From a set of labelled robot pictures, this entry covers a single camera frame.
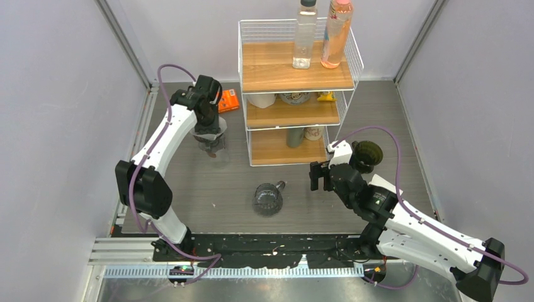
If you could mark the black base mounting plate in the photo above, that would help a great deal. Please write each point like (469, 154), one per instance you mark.
(279, 251)

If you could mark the dark green dripper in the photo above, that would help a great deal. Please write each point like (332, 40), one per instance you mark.
(366, 155)

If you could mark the white printed cup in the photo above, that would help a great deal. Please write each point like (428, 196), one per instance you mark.
(314, 133)

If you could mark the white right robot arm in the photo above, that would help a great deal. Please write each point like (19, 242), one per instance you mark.
(397, 229)

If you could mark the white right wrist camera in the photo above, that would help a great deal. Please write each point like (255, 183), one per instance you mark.
(341, 152)

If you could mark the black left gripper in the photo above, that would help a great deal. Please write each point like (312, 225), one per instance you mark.
(212, 129)

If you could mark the grey metal can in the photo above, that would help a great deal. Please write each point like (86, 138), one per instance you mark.
(294, 137)

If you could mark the white wire wooden shelf rack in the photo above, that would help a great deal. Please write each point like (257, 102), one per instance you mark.
(265, 49)

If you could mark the orange snack box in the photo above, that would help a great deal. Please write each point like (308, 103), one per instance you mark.
(229, 101)

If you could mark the white cup on shelf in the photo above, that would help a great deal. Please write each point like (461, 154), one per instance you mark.
(261, 100)

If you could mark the clear water bottle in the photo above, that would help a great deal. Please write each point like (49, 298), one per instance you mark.
(304, 34)

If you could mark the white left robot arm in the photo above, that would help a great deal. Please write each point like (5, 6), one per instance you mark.
(141, 183)

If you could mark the printed ceramic bowl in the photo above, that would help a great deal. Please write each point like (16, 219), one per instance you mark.
(294, 98)

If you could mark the smoky glass mug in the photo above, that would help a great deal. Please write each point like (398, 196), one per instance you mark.
(268, 200)

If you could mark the pink drink bottle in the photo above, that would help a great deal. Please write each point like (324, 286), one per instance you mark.
(336, 32)

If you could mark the yellow snack packet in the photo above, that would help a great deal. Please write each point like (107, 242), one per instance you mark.
(326, 96)

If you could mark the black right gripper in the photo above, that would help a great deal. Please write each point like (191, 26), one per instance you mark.
(318, 170)

